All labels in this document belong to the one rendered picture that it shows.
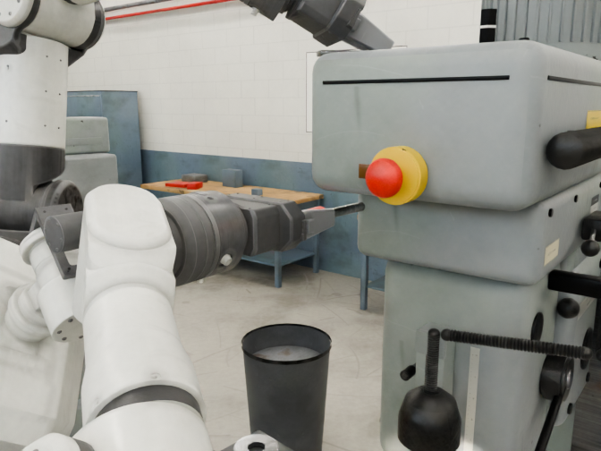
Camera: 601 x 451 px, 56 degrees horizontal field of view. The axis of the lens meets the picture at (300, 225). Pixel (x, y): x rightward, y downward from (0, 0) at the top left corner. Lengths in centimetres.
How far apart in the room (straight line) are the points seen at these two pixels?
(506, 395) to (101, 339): 53
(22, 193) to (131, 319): 46
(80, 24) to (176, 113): 688
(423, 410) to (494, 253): 19
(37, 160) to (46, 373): 30
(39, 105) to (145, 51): 739
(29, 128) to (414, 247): 52
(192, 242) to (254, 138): 622
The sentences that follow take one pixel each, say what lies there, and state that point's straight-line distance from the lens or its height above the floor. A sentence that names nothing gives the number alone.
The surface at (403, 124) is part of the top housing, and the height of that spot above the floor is 181.
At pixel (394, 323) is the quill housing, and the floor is 153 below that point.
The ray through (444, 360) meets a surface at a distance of 75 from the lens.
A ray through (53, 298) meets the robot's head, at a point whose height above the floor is 165.
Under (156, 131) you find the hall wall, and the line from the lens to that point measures 808.
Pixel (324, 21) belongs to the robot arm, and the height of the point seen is 192.
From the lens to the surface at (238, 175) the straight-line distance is 656.
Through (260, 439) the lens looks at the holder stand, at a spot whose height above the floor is 116.
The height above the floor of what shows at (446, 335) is 158.
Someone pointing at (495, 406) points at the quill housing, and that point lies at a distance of 79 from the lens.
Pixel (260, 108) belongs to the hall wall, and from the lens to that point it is 665.
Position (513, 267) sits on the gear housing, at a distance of 68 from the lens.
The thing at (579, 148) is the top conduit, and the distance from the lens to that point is 57.
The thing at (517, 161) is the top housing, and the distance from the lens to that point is 56.
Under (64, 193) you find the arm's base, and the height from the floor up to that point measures 171.
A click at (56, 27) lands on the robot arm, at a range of 85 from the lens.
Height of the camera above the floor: 183
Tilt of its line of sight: 12 degrees down
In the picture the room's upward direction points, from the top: straight up
